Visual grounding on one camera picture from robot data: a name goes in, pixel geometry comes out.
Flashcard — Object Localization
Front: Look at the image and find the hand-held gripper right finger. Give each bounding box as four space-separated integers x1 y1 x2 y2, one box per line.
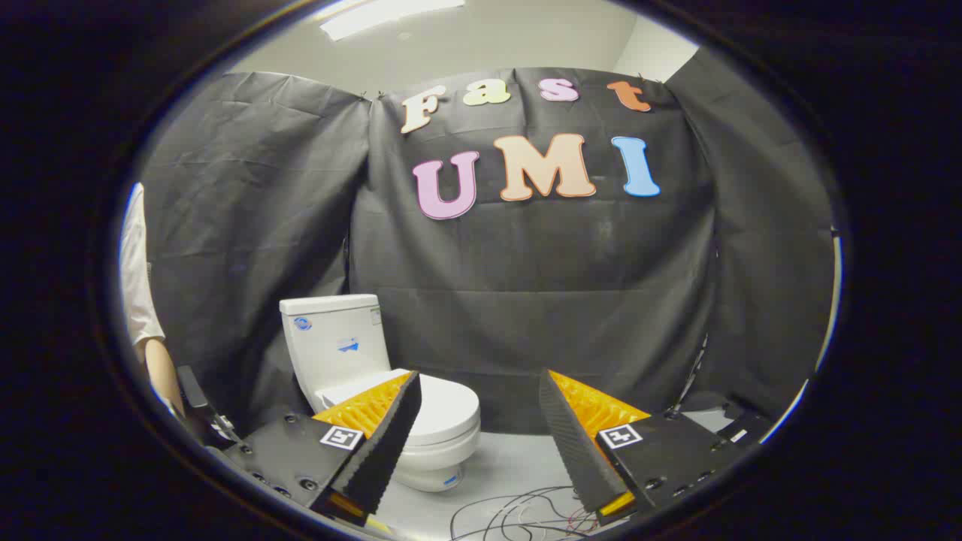
538 368 743 527

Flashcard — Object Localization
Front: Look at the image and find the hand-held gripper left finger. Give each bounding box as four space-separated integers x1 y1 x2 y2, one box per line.
224 370 422 527

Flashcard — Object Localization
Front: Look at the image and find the white toilet lid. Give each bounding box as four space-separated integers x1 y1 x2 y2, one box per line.
319 368 482 446

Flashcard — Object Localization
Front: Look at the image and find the white toilet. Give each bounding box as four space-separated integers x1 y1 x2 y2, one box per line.
280 294 482 493

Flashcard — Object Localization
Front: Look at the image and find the black box white label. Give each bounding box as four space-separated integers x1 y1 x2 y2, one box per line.
714 410 775 449

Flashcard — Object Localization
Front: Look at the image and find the black backdrop cloth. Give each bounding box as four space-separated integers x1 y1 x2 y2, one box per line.
139 66 835 437

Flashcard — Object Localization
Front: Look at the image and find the black tool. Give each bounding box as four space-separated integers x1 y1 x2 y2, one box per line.
177 366 241 449

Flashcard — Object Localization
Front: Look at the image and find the ceiling light panel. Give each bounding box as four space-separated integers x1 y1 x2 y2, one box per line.
319 0 467 42

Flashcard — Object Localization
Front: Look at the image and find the tangle of floor cables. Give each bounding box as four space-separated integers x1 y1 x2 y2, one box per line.
449 486 602 541

